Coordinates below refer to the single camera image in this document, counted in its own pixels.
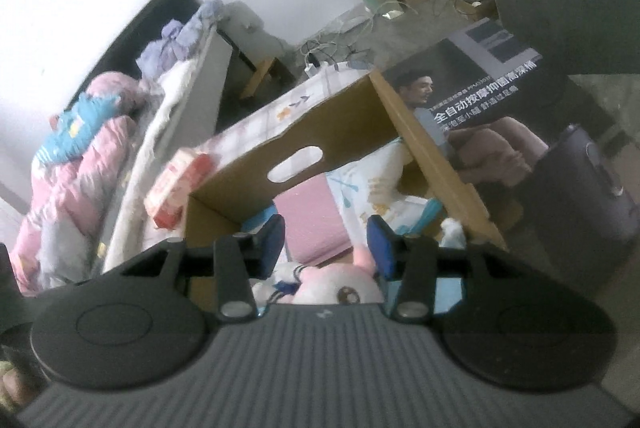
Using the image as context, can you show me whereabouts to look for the blue plush pillow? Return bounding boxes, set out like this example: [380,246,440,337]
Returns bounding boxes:
[37,95,131,166]

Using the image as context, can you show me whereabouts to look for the white mattress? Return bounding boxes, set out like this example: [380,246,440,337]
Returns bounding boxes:
[102,58,211,273]

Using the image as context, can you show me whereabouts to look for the printed cardboard box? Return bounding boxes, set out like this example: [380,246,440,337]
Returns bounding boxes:
[182,18,551,313]

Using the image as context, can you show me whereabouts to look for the white printed pillow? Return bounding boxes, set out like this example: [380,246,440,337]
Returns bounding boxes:
[325,140,446,249]

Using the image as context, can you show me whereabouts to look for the pink cloth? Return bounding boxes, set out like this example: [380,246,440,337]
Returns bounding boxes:
[274,175,358,266]

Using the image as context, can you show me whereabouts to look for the black headboard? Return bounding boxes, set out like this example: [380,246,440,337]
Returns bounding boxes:
[65,0,206,109]

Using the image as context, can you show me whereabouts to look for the pink blanket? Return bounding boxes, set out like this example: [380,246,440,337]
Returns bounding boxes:
[10,72,166,293]

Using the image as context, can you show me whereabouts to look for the purple clothes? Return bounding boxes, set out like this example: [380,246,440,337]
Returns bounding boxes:
[137,0,226,76]

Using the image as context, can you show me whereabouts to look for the grey cabinet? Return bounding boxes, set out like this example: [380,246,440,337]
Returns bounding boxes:
[482,0,640,73]

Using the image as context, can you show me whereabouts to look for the tangle of cables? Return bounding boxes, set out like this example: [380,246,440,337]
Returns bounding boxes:
[300,8,386,63]

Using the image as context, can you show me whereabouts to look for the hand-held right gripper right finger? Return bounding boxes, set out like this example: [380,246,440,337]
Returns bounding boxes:
[366,214,506,324]

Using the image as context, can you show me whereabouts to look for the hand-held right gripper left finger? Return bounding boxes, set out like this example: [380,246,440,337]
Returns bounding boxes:
[122,213,287,324]

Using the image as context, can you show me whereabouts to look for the grey bed frame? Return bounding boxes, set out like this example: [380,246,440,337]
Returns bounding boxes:
[200,30,236,139]

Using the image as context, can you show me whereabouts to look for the pink tissue pack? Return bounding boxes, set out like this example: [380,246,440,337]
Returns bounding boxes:
[144,148,216,229]

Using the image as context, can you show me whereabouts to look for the pink plush toy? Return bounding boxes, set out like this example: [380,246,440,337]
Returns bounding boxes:
[252,248,386,306]

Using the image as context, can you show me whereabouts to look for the dark purple round device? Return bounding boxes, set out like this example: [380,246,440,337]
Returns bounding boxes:
[530,123,640,249]

